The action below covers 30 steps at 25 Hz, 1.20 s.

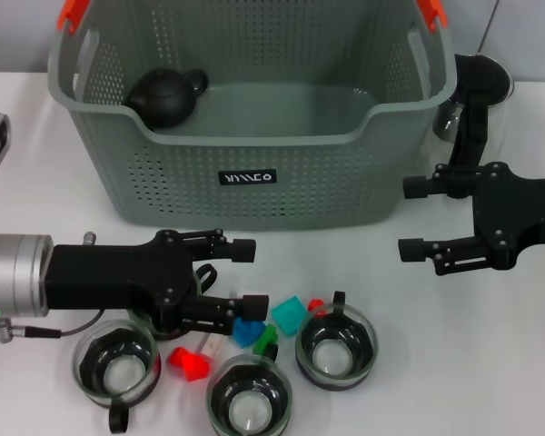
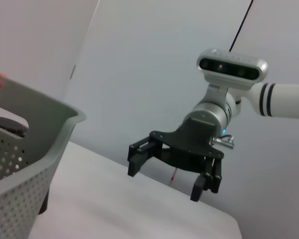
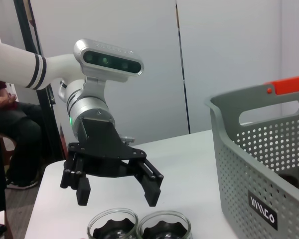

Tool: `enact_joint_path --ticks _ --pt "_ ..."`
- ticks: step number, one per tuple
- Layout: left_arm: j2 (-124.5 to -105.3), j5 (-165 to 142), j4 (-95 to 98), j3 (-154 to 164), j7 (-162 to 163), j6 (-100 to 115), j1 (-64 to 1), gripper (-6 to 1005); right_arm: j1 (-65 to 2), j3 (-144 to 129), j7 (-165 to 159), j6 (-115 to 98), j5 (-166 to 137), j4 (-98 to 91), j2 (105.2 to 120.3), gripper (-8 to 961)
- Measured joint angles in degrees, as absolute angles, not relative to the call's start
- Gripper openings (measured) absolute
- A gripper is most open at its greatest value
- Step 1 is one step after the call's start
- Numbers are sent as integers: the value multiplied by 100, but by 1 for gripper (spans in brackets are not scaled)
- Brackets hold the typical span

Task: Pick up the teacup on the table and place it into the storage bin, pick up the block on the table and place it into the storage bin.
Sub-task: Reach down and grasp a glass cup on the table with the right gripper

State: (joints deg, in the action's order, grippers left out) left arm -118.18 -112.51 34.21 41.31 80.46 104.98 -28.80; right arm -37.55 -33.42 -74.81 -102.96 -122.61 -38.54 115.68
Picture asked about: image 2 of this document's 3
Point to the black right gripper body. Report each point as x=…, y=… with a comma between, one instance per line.
x=189, y=149

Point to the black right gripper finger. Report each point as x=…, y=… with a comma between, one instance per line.
x=211, y=176
x=139, y=159

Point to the grey-green perforated storage basket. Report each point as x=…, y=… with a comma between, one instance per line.
x=44, y=129

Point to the thin white red rod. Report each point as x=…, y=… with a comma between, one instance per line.
x=173, y=178

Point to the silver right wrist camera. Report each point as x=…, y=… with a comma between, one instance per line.
x=226, y=67

